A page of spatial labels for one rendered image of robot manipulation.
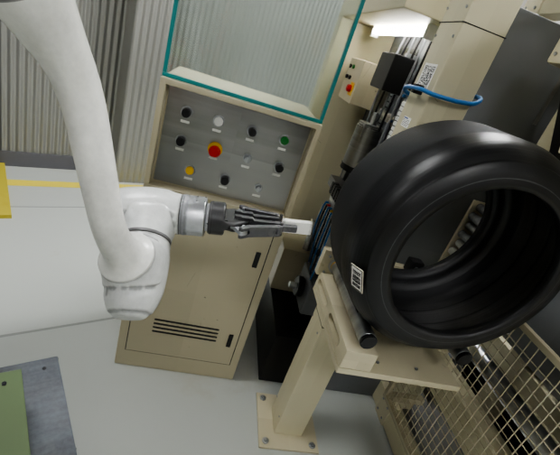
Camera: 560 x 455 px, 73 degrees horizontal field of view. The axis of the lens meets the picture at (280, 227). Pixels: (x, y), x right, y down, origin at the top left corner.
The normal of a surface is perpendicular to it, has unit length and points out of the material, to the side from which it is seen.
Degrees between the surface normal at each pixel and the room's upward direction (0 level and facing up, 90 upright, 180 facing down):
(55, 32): 111
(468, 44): 90
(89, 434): 0
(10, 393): 2
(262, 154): 90
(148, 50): 90
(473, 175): 81
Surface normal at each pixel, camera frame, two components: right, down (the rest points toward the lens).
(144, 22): 0.54, 0.51
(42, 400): 0.30, -0.86
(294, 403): 0.09, 0.46
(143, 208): 0.16, -0.44
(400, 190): -0.47, -0.12
